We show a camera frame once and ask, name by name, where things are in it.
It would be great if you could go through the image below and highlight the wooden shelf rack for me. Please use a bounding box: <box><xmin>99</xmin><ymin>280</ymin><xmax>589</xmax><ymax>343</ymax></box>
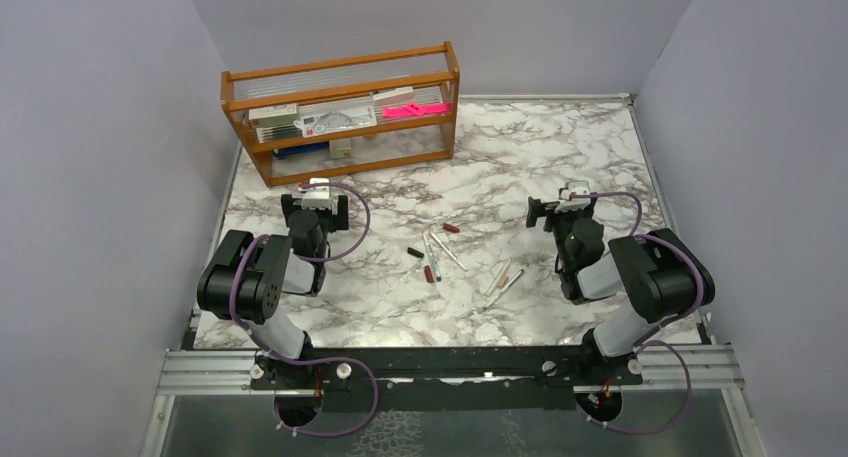
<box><xmin>220</xmin><ymin>41</ymin><xmax>460</xmax><ymax>187</ymax></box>

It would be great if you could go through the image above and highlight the white green box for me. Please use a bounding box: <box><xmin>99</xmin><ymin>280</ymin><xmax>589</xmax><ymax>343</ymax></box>
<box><xmin>247</xmin><ymin>103</ymin><xmax>299</xmax><ymax>128</ymax></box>

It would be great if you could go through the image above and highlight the small beige box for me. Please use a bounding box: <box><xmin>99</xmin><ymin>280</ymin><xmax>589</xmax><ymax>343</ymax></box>
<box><xmin>329</xmin><ymin>138</ymin><xmax>353</xmax><ymax>159</ymax></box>

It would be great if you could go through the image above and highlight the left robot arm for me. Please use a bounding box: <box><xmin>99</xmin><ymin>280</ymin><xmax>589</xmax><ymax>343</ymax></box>
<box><xmin>196</xmin><ymin>190</ymin><xmax>349</xmax><ymax>388</ymax></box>

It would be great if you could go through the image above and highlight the white marker yellow end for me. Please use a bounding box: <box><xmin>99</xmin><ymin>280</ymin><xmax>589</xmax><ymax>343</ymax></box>
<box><xmin>428</xmin><ymin>230</ymin><xmax>468</xmax><ymax>272</ymax></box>

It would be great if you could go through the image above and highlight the white ruler card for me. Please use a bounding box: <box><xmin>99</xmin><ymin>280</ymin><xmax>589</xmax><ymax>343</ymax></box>
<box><xmin>293</xmin><ymin>106</ymin><xmax>377</xmax><ymax>137</ymax></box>

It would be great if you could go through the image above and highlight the black pen cap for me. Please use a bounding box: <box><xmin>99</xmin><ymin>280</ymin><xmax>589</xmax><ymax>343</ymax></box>
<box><xmin>407</xmin><ymin>247</ymin><xmax>424</xmax><ymax>259</ymax></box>

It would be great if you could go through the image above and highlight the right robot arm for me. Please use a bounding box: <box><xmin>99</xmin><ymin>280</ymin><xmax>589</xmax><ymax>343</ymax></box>
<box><xmin>525</xmin><ymin>189</ymin><xmax>715</xmax><ymax>384</ymax></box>

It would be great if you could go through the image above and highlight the blue box lower shelf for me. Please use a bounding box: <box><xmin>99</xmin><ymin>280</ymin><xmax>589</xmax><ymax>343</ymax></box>
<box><xmin>272</xmin><ymin>142</ymin><xmax>330</xmax><ymax>159</ymax></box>

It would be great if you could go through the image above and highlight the pink plastic item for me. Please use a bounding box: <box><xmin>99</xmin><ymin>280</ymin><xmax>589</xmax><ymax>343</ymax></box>
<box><xmin>382</xmin><ymin>102</ymin><xmax>452</xmax><ymax>119</ymax></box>

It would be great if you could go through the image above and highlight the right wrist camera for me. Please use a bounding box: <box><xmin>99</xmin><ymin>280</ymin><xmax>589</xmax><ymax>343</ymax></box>
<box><xmin>554</xmin><ymin>181</ymin><xmax>591</xmax><ymax>213</ymax></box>

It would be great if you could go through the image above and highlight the black mounting rail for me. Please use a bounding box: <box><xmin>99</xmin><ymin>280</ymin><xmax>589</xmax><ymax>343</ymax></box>
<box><xmin>250</xmin><ymin>345</ymin><xmax>643</xmax><ymax>413</ymax></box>

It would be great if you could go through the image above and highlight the white marker black tip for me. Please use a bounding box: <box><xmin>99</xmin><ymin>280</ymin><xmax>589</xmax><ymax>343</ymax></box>
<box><xmin>422</xmin><ymin>230</ymin><xmax>442</xmax><ymax>282</ymax></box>

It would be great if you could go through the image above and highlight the white pen green end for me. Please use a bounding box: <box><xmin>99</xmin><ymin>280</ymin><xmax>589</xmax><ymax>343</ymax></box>
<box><xmin>482</xmin><ymin>269</ymin><xmax>525</xmax><ymax>310</ymax></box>

